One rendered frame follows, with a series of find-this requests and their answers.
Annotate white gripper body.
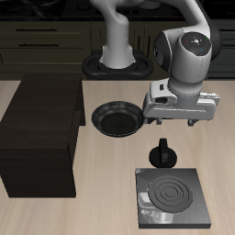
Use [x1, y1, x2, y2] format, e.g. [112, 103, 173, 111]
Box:
[142, 91, 221, 121]

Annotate round black stove knob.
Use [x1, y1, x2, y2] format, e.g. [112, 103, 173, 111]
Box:
[148, 138, 178, 169]

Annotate dark grey stove plate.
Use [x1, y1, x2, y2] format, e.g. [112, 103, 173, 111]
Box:
[135, 167, 212, 229]

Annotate black frying pan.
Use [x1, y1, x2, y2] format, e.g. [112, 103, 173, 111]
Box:
[91, 100, 146, 138]

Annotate dark wooden cabinet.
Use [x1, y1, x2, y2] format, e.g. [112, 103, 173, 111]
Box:
[0, 72, 86, 198]

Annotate dark kitchen cupboards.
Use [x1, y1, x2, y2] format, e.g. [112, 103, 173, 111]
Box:
[0, 0, 235, 81]

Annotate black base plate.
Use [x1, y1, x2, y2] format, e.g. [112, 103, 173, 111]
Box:
[81, 49, 154, 78]

